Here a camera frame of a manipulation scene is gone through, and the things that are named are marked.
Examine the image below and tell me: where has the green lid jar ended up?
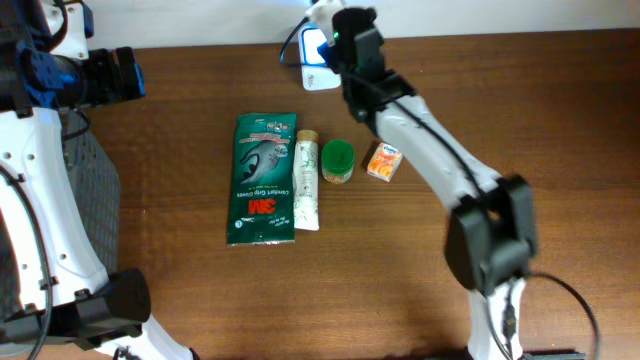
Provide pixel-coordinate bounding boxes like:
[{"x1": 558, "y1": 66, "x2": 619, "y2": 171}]
[{"x1": 321, "y1": 139, "x2": 355, "y2": 184}]

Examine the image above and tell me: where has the orange small box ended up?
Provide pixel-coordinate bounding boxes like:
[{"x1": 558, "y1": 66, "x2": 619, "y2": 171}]
[{"x1": 366, "y1": 142, "x2": 403, "y2": 182}]

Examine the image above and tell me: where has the white cream tube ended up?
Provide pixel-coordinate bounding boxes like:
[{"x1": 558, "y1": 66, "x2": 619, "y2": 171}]
[{"x1": 293, "y1": 130, "x2": 319, "y2": 231}]

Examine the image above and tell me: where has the green 3M gloves packet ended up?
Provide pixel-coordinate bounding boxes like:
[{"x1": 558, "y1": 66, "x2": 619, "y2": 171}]
[{"x1": 227, "y1": 113, "x2": 297, "y2": 246}]

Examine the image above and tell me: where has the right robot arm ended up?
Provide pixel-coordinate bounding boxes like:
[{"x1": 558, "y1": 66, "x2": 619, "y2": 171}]
[{"x1": 306, "y1": 1, "x2": 538, "y2": 359}]

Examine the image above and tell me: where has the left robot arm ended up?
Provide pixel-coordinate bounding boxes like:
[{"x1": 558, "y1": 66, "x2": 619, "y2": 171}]
[{"x1": 1, "y1": 1, "x2": 195, "y2": 359}]

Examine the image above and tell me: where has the white barcode scanner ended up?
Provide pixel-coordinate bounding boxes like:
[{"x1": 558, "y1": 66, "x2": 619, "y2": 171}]
[{"x1": 297, "y1": 24, "x2": 341, "y2": 91}]

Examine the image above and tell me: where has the grey plastic basket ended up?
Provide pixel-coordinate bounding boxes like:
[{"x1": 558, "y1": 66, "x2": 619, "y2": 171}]
[{"x1": 0, "y1": 112, "x2": 123, "y2": 346}]

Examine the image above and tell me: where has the right black cable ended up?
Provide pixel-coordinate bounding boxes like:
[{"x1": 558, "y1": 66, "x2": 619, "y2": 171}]
[{"x1": 278, "y1": 16, "x2": 601, "y2": 360}]

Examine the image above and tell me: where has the black cable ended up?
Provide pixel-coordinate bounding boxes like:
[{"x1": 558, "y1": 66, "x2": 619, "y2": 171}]
[
  {"x1": 278, "y1": 16, "x2": 601, "y2": 360},
  {"x1": 0, "y1": 164, "x2": 55, "y2": 360}
]

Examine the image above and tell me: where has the left black cable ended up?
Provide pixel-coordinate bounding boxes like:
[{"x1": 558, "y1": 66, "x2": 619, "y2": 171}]
[{"x1": 0, "y1": 164, "x2": 55, "y2": 360}]

